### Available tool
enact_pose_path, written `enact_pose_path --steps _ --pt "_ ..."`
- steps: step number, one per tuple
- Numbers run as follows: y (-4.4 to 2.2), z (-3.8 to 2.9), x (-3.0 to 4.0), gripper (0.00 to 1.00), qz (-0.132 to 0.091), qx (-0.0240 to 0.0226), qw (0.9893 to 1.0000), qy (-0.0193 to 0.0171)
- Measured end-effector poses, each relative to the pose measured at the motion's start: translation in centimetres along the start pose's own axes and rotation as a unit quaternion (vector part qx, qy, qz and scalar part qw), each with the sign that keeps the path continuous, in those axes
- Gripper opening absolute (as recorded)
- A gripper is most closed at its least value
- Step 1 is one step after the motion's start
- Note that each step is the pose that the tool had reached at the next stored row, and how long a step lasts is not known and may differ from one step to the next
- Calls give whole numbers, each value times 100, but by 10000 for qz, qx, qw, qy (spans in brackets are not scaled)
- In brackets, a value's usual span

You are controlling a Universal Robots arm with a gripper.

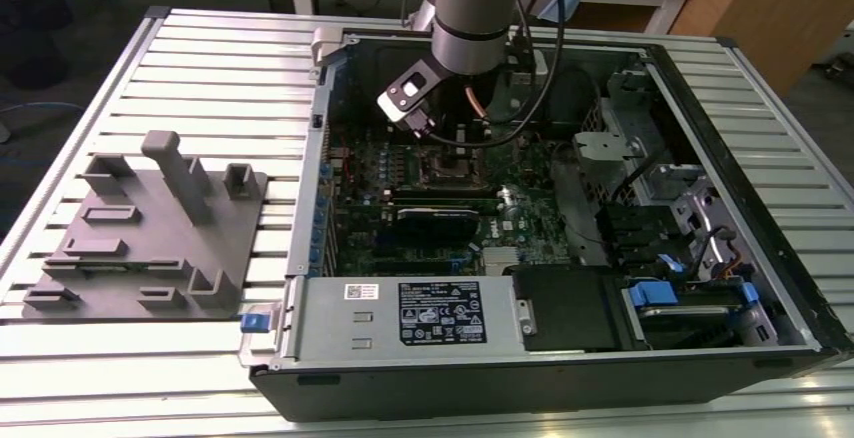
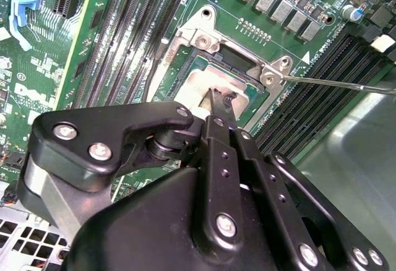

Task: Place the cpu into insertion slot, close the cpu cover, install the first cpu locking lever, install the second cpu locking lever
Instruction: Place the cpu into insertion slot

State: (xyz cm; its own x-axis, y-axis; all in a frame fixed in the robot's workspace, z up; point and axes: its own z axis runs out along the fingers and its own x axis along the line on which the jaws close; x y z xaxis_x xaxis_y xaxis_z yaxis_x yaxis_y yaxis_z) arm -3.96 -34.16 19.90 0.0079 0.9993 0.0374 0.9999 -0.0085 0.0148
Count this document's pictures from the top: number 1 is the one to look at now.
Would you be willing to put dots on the blue plastic clip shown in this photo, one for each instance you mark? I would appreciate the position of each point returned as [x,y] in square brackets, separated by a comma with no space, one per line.
[748,293]

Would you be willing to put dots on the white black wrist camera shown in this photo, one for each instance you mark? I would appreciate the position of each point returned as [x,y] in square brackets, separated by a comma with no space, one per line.
[407,90]

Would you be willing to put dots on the grey power supply unit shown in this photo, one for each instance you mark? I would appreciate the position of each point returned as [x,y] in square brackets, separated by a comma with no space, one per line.
[334,323]

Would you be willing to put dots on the blue case latch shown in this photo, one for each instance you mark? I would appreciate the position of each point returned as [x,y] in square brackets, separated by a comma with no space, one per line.
[254,321]

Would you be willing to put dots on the silver chipset heatsink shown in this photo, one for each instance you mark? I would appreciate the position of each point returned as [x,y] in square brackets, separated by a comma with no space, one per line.
[503,255]

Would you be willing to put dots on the black PC case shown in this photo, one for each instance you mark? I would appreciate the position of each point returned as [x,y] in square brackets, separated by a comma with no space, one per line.
[481,388]

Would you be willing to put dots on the CPU socket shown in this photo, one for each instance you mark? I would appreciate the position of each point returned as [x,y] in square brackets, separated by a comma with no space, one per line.
[427,180]

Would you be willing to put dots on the green motherboard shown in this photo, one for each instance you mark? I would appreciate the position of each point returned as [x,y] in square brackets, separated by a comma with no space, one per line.
[541,228]

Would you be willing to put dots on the silver CPU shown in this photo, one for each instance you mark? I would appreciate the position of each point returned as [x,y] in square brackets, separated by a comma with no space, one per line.
[443,170]

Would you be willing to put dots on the hard disk in blue carrier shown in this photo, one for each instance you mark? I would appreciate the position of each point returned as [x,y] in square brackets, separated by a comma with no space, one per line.
[654,294]

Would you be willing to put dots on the wooden cabinet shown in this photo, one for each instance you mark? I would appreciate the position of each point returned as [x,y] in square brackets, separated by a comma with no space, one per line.
[768,8]

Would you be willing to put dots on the silver bracket with hole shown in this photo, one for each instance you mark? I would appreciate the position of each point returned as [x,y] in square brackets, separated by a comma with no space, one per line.
[587,152]

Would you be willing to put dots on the silver metal drive cage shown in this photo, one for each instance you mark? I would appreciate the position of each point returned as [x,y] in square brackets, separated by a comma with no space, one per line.
[634,118]

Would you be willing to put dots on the black plastic cover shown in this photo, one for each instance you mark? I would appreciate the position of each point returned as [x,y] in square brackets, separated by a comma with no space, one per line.
[570,308]

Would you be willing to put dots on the black graphics card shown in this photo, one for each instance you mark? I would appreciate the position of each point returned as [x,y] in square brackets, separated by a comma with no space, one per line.
[437,228]

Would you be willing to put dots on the grey parts rack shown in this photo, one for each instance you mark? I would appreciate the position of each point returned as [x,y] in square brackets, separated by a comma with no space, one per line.
[167,268]

